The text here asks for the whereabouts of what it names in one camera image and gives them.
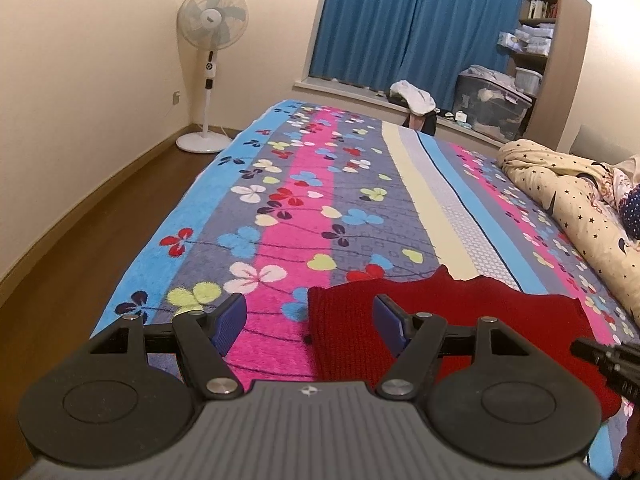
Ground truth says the dark bag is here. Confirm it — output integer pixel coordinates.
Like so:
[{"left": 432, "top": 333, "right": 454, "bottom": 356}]
[{"left": 402, "top": 110, "right": 441, "bottom": 137}]

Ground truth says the blue curtain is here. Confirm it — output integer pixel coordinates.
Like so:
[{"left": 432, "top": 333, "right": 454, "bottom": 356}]
[{"left": 307, "top": 0, "right": 523, "bottom": 92}]

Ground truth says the stack of white packets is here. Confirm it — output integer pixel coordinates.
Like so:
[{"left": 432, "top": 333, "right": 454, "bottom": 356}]
[{"left": 497, "top": 25, "right": 556, "bottom": 56}]

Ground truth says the white standing fan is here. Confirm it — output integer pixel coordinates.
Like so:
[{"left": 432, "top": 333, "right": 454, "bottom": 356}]
[{"left": 175, "top": 0, "right": 251, "bottom": 155}]

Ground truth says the white clothes pile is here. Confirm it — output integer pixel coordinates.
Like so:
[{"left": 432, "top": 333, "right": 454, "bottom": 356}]
[{"left": 389, "top": 80, "right": 438, "bottom": 115}]

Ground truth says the clear plastic storage box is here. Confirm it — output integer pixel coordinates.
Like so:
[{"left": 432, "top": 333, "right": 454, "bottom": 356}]
[{"left": 454, "top": 65, "right": 534, "bottom": 144}]

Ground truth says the red knitted sweater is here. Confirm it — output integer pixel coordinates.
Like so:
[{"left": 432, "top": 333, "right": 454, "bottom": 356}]
[{"left": 306, "top": 266, "right": 623, "bottom": 422}]

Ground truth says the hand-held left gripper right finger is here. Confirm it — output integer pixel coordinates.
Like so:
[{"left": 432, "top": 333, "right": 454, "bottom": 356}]
[{"left": 373, "top": 294, "right": 534, "bottom": 401}]

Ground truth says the star print cream duvet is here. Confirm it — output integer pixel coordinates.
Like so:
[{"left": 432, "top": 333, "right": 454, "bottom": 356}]
[{"left": 496, "top": 139, "right": 640, "bottom": 328}]

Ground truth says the dark blue dotted pillow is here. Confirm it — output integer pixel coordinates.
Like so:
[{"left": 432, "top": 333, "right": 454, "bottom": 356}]
[{"left": 619, "top": 185, "right": 640, "bottom": 239}]

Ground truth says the floral striped fleece blanket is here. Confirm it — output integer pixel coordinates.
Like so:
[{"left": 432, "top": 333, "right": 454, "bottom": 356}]
[{"left": 90, "top": 100, "right": 640, "bottom": 468}]

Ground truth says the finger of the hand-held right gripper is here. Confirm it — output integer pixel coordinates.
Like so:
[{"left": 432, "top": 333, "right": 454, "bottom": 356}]
[{"left": 570, "top": 338, "right": 640, "bottom": 405}]

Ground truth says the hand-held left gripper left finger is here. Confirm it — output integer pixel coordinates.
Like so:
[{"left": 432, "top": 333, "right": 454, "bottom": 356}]
[{"left": 86, "top": 293, "right": 248, "bottom": 401}]

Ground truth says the row of books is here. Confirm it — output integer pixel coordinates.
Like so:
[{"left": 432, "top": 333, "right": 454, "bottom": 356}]
[{"left": 527, "top": 0, "right": 561, "bottom": 21}]

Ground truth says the grey headboard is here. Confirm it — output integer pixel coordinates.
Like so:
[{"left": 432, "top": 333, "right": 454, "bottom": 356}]
[{"left": 570, "top": 125, "right": 640, "bottom": 171}]

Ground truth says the wooden bookshelf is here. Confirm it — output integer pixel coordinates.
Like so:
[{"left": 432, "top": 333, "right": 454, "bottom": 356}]
[{"left": 509, "top": 0, "right": 594, "bottom": 153}]

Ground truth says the white plastic basket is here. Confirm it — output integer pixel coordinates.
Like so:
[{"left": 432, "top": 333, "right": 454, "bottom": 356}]
[{"left": 515, "top": 67, "right": 543, "bottom": 96}]

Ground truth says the pink printed pillow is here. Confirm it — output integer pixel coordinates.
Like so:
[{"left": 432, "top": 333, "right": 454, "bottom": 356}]
[{"left": 602, "top": 157, "right": 640, "bottom": 206}]

